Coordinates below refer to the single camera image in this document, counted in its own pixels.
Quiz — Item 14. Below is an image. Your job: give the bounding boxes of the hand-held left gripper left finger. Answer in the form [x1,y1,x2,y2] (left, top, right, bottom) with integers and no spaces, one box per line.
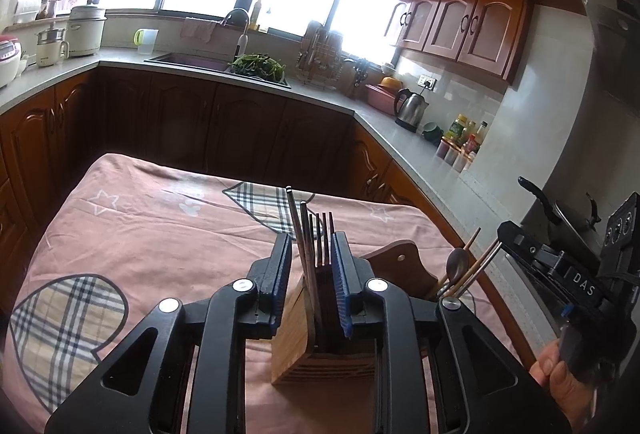
[45,233,294,434]

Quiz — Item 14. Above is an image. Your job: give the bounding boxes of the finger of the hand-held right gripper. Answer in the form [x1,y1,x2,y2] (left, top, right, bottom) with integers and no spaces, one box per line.
[496,220,564,276]

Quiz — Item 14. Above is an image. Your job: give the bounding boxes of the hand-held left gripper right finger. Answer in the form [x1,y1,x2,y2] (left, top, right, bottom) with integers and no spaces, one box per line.
[332,231,572,434]

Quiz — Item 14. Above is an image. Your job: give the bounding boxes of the metal fork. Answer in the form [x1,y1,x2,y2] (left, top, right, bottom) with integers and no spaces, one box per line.
[307,211,337,350]

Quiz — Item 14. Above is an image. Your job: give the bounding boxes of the wooden chopstick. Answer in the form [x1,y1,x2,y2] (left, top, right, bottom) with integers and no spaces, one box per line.
[439,227,482,287]

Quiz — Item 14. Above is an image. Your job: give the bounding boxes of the dark chopstick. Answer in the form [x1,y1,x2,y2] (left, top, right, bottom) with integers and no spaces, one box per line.
[299,201,325,347]
[286,186,321,350]

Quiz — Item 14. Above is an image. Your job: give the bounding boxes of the wooden utensil holder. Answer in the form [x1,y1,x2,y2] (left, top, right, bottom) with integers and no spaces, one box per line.
[271,240,441,387]

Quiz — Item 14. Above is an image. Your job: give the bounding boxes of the dark metal spoon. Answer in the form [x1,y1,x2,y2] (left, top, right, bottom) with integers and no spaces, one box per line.
[440,248,471,297]

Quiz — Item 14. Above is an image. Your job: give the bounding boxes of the knife block with utensils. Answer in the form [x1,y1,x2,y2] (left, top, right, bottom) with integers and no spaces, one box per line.
[347,58,371,100]

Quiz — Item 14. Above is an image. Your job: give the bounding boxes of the person's right hand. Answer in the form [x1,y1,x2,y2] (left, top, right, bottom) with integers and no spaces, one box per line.
[529,339,598,432]

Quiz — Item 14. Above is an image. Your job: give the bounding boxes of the black wok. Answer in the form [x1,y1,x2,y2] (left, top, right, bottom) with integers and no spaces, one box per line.
[517,176,603,260]

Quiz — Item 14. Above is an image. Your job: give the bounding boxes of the green label bottle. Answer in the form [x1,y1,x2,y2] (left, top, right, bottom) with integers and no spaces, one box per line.
[445,114,468,145]

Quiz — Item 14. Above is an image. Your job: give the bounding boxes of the pink heart-print cloth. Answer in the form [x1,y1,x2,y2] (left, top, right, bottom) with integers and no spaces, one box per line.
[9,153,506,434]

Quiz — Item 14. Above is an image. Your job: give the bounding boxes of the steel electric kettle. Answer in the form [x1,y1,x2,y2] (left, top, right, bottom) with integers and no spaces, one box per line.
[393,88,430,133]

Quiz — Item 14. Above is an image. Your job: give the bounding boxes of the wooden lower cabinets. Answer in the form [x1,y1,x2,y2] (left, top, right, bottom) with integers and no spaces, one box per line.
[0,66,441,265]

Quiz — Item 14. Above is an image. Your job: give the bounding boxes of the pink basin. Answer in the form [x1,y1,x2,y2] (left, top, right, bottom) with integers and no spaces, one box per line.
[364,83,401,116]

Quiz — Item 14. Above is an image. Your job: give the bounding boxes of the green leafy vegetables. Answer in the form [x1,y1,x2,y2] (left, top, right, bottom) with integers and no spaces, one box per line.
[230,54,287,82]

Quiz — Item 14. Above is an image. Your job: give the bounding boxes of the metal dish rack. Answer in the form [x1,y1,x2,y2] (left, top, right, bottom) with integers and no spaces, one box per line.
[296,20,346,90]

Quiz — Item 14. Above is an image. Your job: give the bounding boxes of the steel range hood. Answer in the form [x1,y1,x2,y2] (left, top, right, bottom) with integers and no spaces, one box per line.
[580,0,640,115]

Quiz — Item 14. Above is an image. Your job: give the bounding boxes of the kitchen sink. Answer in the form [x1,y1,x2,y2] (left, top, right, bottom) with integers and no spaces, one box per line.
[145,53,293,90]

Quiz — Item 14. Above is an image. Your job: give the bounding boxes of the metal kitchen faucet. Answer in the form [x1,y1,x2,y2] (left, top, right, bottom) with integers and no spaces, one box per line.
[222,8,251,60]

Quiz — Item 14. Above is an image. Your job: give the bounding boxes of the pink dish cloth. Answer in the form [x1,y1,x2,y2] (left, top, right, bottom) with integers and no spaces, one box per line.
[180,17,218,45]

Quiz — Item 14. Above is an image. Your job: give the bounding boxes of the yellow-green measuring jug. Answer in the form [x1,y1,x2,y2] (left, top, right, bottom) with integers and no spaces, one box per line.
[134,28,160,56]

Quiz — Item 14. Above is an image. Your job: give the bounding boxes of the white rice cooker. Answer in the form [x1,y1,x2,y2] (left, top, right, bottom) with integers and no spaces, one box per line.
[66,4,107,58]
[0,36,26,87]

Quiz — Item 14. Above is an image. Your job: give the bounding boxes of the small white electric pot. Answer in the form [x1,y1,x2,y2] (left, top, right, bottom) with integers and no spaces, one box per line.
[34,26,70,67]

